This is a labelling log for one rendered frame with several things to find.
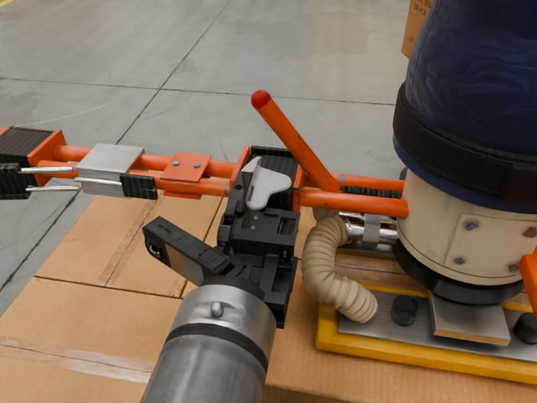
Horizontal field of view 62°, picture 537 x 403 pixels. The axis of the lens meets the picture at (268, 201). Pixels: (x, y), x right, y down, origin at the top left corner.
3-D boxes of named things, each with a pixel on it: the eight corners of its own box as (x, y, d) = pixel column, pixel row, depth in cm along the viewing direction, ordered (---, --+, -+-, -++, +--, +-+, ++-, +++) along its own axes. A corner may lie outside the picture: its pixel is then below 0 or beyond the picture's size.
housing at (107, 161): (150, 172, 65) (145, 145, 62) (131, 201, 59) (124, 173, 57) (105, 167, 66) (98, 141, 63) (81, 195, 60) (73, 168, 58)
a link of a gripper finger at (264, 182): (296, 162, 56) (285, 224, 50) (250, 157, 57) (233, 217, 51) (296, 145, 53) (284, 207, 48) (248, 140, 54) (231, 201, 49)
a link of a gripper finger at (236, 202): (256, 190, 54) (241, 252, 49) (242, 188, 54) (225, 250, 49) (253, 164, 50) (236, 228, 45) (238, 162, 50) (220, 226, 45)
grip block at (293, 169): (305, 183, 63) (308, 147, 59) (296, 230, 55) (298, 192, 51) (247, 177, 64) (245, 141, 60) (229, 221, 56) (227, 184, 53)
